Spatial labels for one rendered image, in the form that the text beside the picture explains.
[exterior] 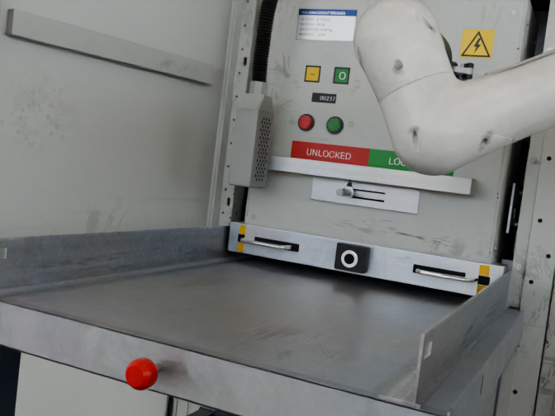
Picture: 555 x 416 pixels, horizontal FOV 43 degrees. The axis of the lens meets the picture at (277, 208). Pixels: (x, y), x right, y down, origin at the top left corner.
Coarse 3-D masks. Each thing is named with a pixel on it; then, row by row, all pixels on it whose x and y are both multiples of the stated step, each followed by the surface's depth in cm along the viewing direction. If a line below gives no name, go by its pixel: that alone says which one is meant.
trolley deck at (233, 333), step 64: (0, 320) 85; (64, 320) 81; (128, 320) 83; (192, 320) 87; (256, 320) 91; (320, 320) 96; (384, 320) 101; (512, 320) 113; (192, 384) 74; (256, 384) 70; (320, 384) 67; (384, 384) 70; (448, 384) 72
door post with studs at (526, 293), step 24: (552, 0) 122; (552, 24) 122; (552, 48) 122; (552, 144) 122; (528, 168) 124; (552, 168) 122; (528, 192) 124; (552, 192) 122; (528, 216) 124; (552, 216) 122; (528, 240) 124; (552, 240) 122; (528, 264) 124; (552, 264) 122; (528, 288) 124; (528, 312) 124; (528, 336) 124; (528, 360) 124; (528, 384) 124; (528, 408) 124
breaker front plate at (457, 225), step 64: (320, 0) 135; (448, 0) 125; (512, 0) 120; (320, 64) 135; (320, 128) 135; (384, 128) 130; (256, 192) 141; (320, 192) 135; (448, 192) 125; (448, 256) 125
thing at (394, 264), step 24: (264, 240) 139; (288, 240) 137; (312, 240) 135; (336, 240) 132; (312, 264) 135; (384, 264) 129; (408, 264) 127; (432, 264) 125; (456, 264) 123; (504, 264) 123; (456, 288) 123
